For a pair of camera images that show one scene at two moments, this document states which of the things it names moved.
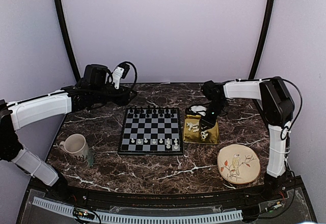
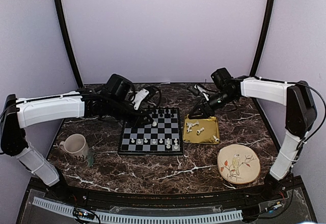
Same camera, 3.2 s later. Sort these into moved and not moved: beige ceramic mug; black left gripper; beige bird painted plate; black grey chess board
Moved: black left gripper
Not moved: beige ceramic mug; beige bird painted plate; black grey chess board
